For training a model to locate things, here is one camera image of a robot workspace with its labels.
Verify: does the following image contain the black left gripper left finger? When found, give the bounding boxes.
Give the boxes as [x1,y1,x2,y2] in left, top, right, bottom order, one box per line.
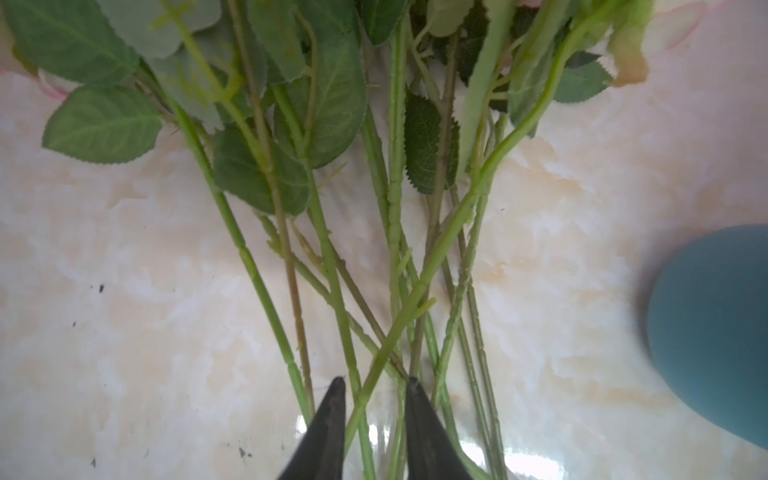
[279,376,346,480]

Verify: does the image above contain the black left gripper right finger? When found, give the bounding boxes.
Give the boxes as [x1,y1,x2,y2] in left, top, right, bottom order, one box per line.
[405,377,471,480]

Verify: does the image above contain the cream white rose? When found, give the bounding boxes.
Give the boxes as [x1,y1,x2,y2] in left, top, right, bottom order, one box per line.
[346,1,654,436]

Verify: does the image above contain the pale blue white rose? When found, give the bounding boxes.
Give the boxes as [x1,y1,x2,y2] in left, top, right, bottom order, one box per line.
[1,1,302,412]

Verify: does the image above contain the teal ceramic vase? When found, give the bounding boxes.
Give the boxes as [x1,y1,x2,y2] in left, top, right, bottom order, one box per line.
[645,224,767,448]

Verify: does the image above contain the pink cream spray roses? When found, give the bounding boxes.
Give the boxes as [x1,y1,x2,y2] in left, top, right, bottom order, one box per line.
[413,0,511,480]

